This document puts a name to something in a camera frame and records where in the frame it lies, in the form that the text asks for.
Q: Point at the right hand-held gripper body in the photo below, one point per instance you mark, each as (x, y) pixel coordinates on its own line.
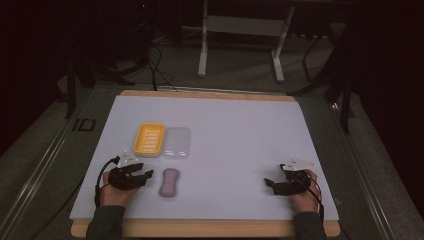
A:
(295, 183)

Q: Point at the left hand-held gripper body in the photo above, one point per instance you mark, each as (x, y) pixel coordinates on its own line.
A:
(121, 180)

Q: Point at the person's left hand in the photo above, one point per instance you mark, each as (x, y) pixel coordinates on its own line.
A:
(113, 197)

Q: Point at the person's right hand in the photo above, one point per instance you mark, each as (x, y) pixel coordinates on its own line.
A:
(305, 200)

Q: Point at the purple soap bar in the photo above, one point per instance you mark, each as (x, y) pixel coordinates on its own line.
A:
(169, 182)

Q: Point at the yellow soap dish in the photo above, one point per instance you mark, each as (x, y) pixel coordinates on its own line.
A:
(149, 139)

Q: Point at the clear plastic container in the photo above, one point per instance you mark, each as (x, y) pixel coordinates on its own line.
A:
(176, 143)

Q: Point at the white table mat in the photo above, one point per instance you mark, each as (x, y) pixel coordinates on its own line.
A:
(233, 150)

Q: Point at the black tripod stand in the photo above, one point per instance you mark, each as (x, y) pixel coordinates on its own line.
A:
(86, 73)

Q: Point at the white metal stand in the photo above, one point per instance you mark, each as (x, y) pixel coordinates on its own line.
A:
(246, 26)

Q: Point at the metal floor rail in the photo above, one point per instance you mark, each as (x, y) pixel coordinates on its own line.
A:
(36, 166)
(363, 173)

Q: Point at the black metal chair frame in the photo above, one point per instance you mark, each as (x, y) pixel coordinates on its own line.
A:
(336, 83)

